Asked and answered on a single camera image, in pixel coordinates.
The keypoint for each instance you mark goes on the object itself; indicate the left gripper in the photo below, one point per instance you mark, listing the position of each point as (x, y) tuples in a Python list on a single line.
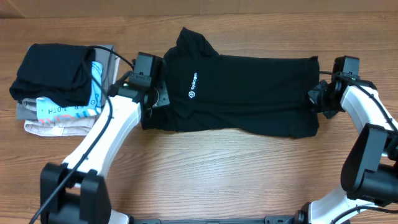
[(163, 94)]

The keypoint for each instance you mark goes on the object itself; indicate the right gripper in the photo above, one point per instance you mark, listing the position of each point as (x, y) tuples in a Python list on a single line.
[(329, 111)]

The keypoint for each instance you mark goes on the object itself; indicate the folded beige garment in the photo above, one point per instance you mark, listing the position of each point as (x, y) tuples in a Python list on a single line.
[(70, 127)]

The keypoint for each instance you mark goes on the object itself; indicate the black t-shirt with logo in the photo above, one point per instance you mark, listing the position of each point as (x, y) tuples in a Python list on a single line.
[(207, 90)]

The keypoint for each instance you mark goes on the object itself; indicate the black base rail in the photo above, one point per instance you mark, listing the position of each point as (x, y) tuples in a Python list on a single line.
[(266, 220)]

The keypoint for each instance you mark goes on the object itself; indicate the folded gray garment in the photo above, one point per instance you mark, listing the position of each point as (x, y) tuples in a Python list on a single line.
[(108, 61)]

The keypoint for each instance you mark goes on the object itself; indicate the folded black garment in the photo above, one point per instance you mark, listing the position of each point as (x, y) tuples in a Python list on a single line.
[(55, 71)]

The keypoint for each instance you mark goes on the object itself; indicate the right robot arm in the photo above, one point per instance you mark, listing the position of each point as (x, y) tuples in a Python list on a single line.
[(365, 183)]

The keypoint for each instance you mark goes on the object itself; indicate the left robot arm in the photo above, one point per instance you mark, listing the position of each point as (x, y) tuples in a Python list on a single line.
[(75, 191)]

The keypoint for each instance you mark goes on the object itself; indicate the folded light blue printed shirt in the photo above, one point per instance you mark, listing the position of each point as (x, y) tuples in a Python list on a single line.
[(50, 112)]

